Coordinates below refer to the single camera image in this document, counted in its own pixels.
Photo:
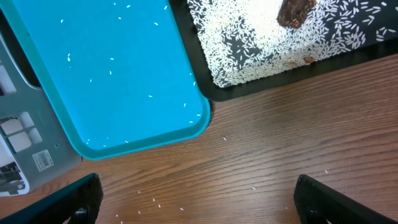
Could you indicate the grey plastic dish rack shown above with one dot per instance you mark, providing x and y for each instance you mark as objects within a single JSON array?
[{"x": 34, "y": 147}]

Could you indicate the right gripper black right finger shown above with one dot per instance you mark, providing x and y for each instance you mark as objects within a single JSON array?
[{"x": 315, "y": 202}]

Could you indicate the black waste tray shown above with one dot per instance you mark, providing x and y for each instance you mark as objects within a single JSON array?
[{"x": 204, "y": 79}]

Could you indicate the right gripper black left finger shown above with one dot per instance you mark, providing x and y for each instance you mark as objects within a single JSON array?
[{"x": 78, "y": 202}]

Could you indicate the brown food scrap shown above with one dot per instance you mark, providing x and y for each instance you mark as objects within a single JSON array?
[{"x": 293, "y": 13}]

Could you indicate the white spilled rice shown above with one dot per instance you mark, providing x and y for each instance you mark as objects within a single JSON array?
[{"x": 249, "y": 40}]

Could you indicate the teal plastic tray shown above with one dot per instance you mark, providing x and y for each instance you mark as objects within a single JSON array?
[{"x": 116, "y": 73}]

